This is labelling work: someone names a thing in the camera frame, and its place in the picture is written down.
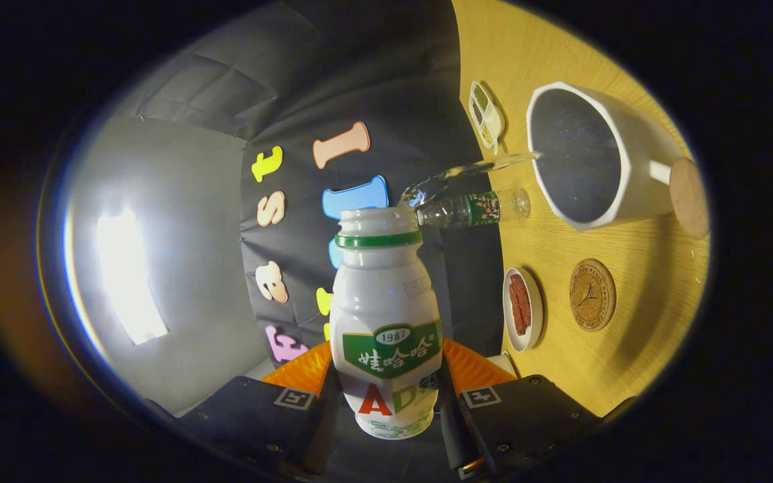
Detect cream toaster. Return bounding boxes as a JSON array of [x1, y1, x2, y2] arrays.
[[486, 350, 520, 378]]

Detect clear plastic water bottle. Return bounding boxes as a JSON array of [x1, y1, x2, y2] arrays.
[[417, 188, 532, 229]]

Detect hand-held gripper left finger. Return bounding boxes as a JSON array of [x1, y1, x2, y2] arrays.
[[178, 339, 342, 478]]

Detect round beige plate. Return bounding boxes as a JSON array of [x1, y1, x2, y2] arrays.
[[503, 267, 544, 354]]

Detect white juice bottle green label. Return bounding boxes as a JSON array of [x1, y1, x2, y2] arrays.
[[328, 207, 444, 440]]

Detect wooden table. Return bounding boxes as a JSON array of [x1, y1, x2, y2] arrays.
[[452, 0, 711, 418]]

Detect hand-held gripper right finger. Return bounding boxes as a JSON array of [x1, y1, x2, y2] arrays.
[[437, 337, 603, 481]]

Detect white cup wooden handle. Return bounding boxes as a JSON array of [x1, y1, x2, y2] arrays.
[[526, 81, 711, 241]]

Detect round cork coaster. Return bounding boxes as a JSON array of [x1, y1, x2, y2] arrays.
[[569, 258, 617, 333]]

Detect red meat slice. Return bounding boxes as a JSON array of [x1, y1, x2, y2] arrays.
[[518, 274, 533, 333], [509, 275, 523, 336]]

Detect ceiling light panel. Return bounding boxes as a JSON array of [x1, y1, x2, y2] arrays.
[[96, 209, 170, 346]]

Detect white divided snack tray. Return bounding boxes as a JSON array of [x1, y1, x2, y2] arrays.
[[468, 80, 507, 155]]

